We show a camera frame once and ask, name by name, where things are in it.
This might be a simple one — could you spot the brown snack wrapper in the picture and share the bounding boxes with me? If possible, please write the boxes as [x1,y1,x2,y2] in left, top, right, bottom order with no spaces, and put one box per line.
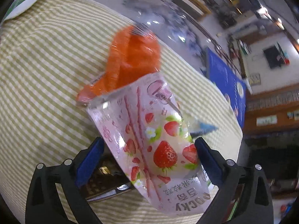
[80,155,134,203]

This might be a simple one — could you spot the blue wrapper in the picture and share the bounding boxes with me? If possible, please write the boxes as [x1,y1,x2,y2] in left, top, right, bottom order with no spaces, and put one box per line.
[186,116,218,138]

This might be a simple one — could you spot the pink strawberry snack bag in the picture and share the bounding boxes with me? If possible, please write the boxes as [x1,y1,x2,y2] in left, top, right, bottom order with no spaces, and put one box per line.
[87,72,211,216]

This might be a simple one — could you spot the orange plastic bag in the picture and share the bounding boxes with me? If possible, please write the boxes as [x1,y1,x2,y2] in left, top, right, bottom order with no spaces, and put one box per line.
[76,23,161,104]

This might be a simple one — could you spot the blue book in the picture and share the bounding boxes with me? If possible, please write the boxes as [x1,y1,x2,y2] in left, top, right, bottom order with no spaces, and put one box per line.
[205,47,247,127]

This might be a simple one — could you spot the wall television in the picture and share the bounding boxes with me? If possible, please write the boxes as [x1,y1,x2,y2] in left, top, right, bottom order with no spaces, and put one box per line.
[263,46,284,69]

